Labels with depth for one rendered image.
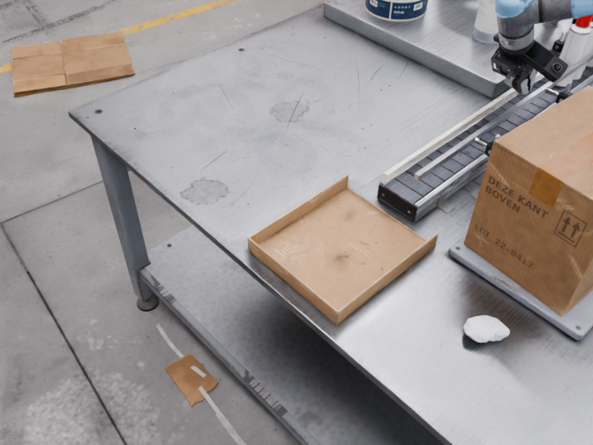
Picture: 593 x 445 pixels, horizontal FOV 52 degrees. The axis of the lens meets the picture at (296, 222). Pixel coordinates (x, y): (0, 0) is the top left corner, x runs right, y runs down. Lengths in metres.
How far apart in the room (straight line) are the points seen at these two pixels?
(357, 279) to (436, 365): 0.23
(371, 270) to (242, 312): 0.78
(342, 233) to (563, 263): 0.44
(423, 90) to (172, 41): 2.26
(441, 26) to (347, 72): 0.37
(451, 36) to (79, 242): 1.59
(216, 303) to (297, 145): 0.66
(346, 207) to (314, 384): 0.62
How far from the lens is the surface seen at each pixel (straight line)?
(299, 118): 1.65
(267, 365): 1.83
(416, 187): 1.38
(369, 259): 1.27
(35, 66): 3.74
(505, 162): 1.15
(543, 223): 1.16
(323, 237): 1.31
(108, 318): 2.30
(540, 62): 1.53
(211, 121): 1.65
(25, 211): 2.79
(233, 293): 2.00
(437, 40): 1.96
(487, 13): 1.94
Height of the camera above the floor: 1.77
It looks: 45 degrees down
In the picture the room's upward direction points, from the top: 1 degrees clockwise
